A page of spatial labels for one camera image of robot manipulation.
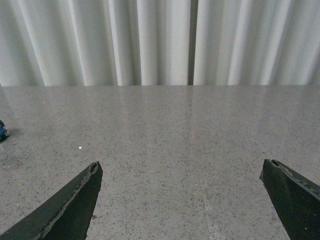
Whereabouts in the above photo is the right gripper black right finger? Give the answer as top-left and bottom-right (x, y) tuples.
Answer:
(259, 159), (320, 240)

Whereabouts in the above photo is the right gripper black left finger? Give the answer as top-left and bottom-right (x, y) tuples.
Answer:
(0, 161), (103, 240)

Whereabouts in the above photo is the green push button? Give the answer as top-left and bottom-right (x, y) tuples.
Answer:
(0, 120), (10, 143)

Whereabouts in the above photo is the white curtain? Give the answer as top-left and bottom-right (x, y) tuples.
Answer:
(0, 0), (320, 87)

